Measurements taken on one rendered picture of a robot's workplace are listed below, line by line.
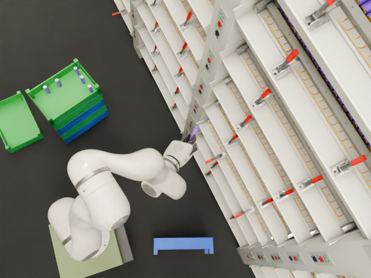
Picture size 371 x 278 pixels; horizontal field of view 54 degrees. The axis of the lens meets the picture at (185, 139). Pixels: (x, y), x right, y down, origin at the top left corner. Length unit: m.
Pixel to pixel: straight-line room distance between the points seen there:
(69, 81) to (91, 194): 1.12
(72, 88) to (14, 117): 0.51
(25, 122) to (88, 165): 1.39
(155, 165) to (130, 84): 1.35
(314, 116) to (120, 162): 0.51
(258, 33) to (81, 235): 0.81
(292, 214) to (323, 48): 0.66
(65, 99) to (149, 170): 1.04
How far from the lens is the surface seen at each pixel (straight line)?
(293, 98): 0.90
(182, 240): 1.90
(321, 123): 0.90
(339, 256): 1.07
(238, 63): 1.13
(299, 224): 1.26
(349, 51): 0.75
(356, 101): 0.72
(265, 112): 1.09
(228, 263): 2.13
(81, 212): 1.09
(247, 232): 1.83
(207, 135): 1.67
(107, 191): 0.97
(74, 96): 1.98
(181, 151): 1.47
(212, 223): 2.12
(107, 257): 1.73
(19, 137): 2.32
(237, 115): 1.28
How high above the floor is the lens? 2.09
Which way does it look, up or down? 72 degrees down
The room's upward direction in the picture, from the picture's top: 16 degrees clockwise
